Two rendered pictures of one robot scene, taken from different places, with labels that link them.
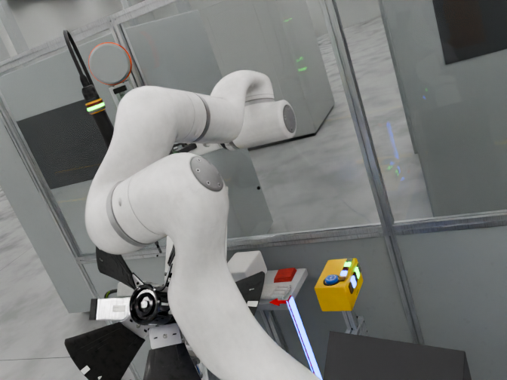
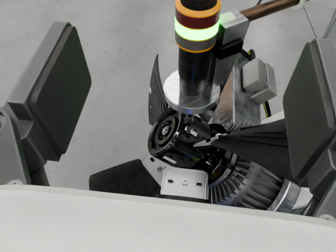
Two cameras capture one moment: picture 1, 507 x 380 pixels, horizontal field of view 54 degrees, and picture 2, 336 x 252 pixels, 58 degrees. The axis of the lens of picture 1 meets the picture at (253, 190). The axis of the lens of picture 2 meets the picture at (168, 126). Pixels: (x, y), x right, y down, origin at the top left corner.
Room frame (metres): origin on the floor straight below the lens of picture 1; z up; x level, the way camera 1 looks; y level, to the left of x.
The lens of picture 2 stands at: (1.18, 0.08, 1.73)
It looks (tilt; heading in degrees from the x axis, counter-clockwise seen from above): 54 degrees down; 67
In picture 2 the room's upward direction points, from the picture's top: 1 degrees counter-clockwise
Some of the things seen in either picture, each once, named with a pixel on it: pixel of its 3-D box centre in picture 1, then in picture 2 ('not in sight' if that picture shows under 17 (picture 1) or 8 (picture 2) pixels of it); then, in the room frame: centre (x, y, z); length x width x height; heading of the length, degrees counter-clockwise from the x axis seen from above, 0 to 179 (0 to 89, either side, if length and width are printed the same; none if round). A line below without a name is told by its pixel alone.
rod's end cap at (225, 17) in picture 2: not in sight; (224, 23); (1.35, 0.31, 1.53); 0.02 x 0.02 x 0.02; 4
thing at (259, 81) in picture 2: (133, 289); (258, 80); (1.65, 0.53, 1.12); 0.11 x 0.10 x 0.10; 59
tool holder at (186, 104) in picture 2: not in sight; (201, 61); (1.32, 0.31, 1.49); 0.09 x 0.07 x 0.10; 4
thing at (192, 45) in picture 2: not in sight; (196, 32); (1.31, 0.31, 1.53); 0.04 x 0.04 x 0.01
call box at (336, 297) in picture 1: (339, 286); not in sight; (1.38, -0.16, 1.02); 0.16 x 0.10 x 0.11; 149
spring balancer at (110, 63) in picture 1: (110, 63); not in sight; (2.03, 0.35, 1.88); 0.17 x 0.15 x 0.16; 59
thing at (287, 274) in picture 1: (284, 274); not in sight; (1.84, 0.00, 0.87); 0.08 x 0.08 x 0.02; 62
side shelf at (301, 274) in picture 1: (258, 289); not in sight; (1.84, 0.12, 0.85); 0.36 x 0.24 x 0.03; 59
